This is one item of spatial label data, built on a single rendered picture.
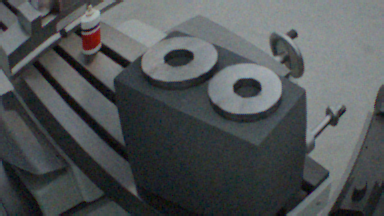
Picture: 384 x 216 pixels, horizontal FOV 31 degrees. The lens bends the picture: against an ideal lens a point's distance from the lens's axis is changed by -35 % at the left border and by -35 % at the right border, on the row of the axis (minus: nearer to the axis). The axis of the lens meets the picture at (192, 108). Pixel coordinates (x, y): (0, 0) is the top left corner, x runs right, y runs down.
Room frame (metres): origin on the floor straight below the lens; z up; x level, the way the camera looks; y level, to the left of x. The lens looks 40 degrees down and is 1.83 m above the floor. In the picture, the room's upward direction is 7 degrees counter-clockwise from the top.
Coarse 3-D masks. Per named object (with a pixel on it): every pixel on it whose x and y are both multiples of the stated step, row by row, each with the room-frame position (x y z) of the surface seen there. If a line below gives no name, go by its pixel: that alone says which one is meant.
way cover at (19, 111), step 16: (0, 96) 1.30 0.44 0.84; (0, 112) 1.23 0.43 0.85; (16, 112) 1.24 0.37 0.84; (0, 128) 1.15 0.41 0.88; (16, 128) 1.18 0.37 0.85; (32, 128) 1.18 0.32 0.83; (0, 144) 1.05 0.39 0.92; (16, 144) 1.11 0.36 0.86; (48, 144) 1.13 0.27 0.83; (16, 160) 1.02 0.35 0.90; (32, 160) 1.07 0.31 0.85; (48, 160) 1.08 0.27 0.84; (64, 160) 1.09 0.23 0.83
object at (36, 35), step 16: (80, 0) 1.40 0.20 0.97; (96, 0) 1.42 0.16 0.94; (112, 0) 1.44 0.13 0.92; (32, 16) 1.34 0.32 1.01; (48, 16) 1.38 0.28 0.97; (64, 16) 1.38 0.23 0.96; (80, 16) 1.40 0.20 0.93; (16, 32) 1.36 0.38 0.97; (32, 32) 1.32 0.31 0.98; (48, 32) 1.35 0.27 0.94; (64, 32) 1.37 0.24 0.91; (0, 48) 1.34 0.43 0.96; (16, 48) 1.29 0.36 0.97; (32, 48) 1.32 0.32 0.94; (48, 48) 1.33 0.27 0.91; (16, 64) 1.29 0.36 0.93
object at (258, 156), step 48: (192, 48) 0.97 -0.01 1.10; (144, 96) 0.91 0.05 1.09; (192, 96) 0.89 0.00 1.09; (240, 96) 0.88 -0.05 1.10; (288, 96) 0.87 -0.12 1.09; (144, 144) 0.92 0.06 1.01; (192, 144) 0.87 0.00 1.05; (240, 144) 0.82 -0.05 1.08; (288, 144) 0.85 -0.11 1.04; (192, 192) 0.87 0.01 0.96; (240, 192) 0.82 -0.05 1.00; (288, 192) 0.85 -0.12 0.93
